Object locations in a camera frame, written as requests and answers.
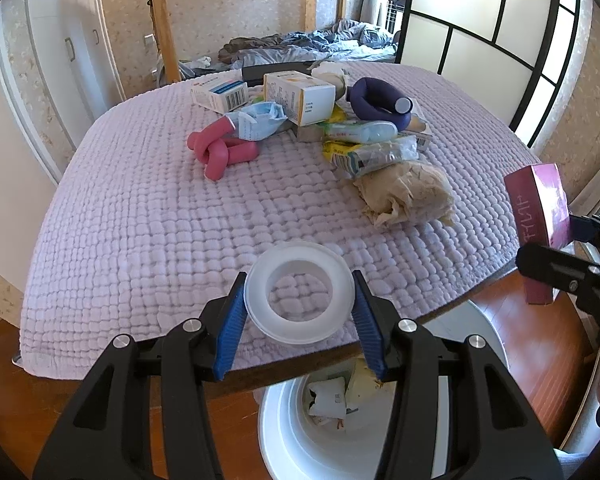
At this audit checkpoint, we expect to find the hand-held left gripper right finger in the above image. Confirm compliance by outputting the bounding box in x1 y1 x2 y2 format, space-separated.
351 269 563 480

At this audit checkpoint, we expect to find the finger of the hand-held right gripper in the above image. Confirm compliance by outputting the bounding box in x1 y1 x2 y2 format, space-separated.
516 243 600 313
569 214 600 261

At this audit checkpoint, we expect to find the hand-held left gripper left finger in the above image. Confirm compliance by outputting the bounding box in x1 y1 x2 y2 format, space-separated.
32 271 249 480

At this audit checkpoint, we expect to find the white tape ring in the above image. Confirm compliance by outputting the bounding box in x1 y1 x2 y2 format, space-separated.
243 254 355 345

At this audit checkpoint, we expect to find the maroon box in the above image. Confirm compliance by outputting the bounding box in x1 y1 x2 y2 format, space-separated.
505 162 573 306

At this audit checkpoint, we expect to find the white trash bin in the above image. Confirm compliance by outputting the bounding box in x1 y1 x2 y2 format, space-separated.
256 299 513 480

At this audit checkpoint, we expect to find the yellow wrapper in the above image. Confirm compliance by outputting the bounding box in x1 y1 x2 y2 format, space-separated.
345 364 397 406

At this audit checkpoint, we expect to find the crumpled white packet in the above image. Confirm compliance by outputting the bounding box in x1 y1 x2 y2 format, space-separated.
307 380 348 418

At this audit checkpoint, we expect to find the lilac waffle blanket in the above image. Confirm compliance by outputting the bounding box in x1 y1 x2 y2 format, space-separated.
17 60 543 381

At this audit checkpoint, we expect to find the grey cloth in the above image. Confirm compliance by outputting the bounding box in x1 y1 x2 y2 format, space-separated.
555 447 600 480

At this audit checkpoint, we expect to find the crumpled brown paper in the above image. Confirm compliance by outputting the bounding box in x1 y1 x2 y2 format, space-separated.
354 162 456 231

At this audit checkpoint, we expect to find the pink foam twist roller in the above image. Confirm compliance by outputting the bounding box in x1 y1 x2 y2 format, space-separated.
187 116 260 181

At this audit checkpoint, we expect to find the small grey box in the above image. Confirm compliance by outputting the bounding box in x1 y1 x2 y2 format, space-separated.
294 124 327 145

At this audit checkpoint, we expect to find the black framed sliding screen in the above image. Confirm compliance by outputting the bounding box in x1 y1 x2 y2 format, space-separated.
397 0 581 148

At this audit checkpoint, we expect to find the blue face mask packet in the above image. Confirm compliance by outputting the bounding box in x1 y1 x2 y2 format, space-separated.
227 101 288 141

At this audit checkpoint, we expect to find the yellow green packet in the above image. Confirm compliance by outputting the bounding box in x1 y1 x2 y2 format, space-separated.
325 106 354 127

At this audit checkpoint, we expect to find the purple foam twist roller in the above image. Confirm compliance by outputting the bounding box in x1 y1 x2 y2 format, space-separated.
347 77 413 131

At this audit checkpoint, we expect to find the white box with blue stripe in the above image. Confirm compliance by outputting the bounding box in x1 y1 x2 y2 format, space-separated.
190 77 249 113

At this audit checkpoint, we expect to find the light blue yellow printed box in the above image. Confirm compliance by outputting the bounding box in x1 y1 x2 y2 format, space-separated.
263 71 336 127

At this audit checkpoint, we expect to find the beige crumpled paper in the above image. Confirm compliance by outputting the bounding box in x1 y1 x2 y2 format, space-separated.
330 74 354 103

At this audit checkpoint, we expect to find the crumpled white tissue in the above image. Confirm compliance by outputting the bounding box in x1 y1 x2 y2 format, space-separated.
312 60 350 81

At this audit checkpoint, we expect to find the pale clothes pile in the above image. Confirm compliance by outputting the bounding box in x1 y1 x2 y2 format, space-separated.
180 55 213 78

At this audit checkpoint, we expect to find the brown blanket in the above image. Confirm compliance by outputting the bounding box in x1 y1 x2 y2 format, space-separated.
217 37 281 63

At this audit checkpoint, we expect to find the rumpled blue duvet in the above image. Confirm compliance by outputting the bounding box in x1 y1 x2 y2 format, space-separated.
240 19 398 63

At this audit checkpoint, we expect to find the white wardrobe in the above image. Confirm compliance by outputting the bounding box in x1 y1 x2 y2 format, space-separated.
0 0 128 291

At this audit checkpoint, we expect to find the wooden bunk bed frame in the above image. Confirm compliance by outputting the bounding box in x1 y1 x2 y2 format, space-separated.
145 0 416 83

